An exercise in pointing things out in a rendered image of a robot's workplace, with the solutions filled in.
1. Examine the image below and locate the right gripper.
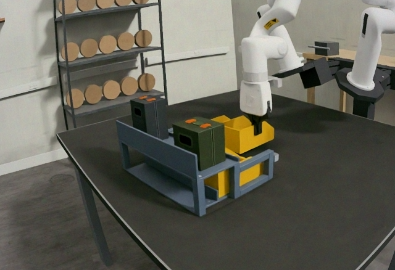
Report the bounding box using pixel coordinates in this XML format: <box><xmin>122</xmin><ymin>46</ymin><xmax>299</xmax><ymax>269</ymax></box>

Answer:
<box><xmin>240</xmin><ymin>80</ymin><xmax>272</xmax><ymax>136</ymax></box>

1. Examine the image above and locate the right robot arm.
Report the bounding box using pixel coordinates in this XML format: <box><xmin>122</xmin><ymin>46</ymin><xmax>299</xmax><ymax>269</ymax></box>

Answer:
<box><xmin>241</xmin><ymin>0</ymin><xmax>304</xmax><ymax>82</ymax></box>

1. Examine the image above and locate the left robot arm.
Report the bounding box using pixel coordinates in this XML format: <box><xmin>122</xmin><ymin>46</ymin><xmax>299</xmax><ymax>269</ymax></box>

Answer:
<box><xmin>347</xmin><ymin>0</ymin><xmax>395</xmax><ymax>91</ymax></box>

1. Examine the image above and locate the yellow bin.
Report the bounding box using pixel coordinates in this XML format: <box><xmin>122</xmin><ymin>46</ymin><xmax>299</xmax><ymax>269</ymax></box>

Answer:
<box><xmin>222</xmin><ymin>116</ymin><xmax>274</xmax><ymax>154</ymax></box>
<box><xmin>204</xmin><ymin>148</ymin><xmax>263</xmax><ymax>198</ymax></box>
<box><xmin>211</xmin><ymin>115</ymin><xmax>230</xmax><ymax>123</ymax></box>

